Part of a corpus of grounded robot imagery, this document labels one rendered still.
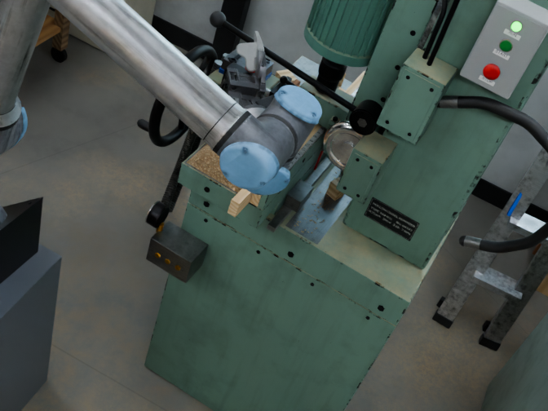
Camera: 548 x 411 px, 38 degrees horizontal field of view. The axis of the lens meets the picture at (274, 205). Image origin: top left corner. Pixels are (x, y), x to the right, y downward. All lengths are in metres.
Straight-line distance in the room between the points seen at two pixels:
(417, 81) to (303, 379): 0.92
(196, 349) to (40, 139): 1.18
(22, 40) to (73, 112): 1.57
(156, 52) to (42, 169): 1.70
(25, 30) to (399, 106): 0.75
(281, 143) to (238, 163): 0.09
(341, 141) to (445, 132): 0.23
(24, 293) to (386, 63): 0.96
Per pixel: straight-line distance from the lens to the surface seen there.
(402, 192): 1.77
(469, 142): 1.65
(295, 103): 1.41
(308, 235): 1.82
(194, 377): 2.37
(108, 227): 2.81
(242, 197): 1.65
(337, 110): 1.82
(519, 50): 1.48
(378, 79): 1.70
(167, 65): 1.33
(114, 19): 1.35
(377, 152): 1.66
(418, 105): 1.55
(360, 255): 1.83
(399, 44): 1.65
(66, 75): 3.42
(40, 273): 1.95
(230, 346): 2.19
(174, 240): 1.96
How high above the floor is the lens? 2.06
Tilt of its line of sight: 42 degrees down
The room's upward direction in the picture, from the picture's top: 21 degrees clockwise
